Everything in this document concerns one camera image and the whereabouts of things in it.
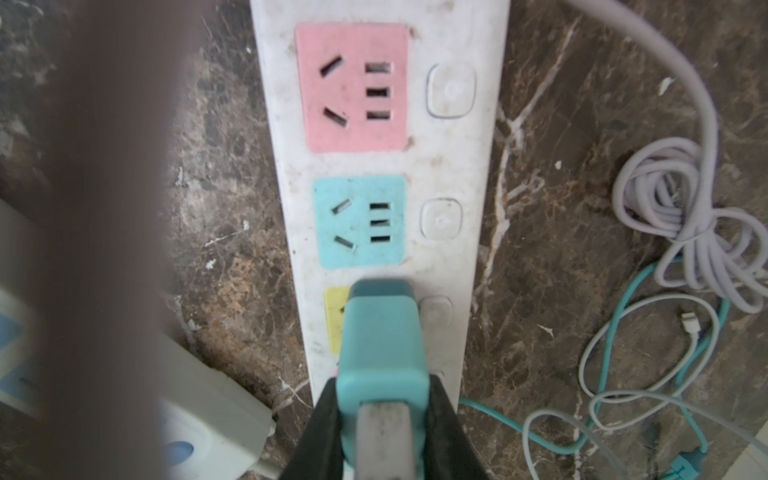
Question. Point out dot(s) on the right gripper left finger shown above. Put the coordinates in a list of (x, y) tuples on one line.
[(319, 453)]

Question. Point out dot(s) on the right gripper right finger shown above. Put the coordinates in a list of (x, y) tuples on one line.
[(447, 452)]

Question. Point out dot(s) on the short blue power strip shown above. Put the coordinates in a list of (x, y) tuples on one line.
[(213, 428)]

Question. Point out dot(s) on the teal charger cube front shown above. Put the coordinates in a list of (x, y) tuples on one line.
[(383, 382)]

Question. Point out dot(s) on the long multicolour power strip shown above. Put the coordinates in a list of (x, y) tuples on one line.
[(381, 116)]

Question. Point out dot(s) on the teal charger with white cable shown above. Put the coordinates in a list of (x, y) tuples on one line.
[(657, 346)]

